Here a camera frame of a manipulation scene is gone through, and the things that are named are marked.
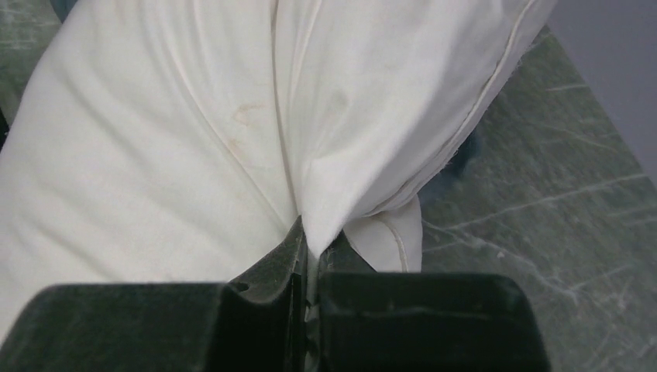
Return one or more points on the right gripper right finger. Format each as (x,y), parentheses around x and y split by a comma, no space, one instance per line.
(387,321)

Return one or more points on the blue grey pillow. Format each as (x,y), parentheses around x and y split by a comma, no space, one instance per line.
(62,8)

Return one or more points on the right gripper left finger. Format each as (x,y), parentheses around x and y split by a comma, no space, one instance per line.
(255,322)

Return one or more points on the white pillow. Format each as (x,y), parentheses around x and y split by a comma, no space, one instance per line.
(181,140)

